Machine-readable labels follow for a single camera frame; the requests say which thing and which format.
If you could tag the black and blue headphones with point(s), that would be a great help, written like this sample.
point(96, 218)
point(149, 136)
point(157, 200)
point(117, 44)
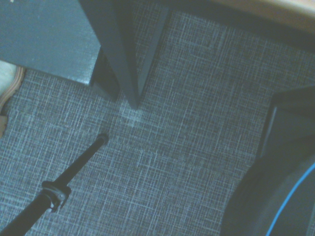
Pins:
point(265, 204)

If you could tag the black tripod leg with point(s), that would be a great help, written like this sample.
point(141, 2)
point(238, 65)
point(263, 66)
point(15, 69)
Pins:
point(61, 182)

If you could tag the wooden desk with black frame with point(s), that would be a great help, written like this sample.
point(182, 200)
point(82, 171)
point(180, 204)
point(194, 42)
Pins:
point(128, 49)

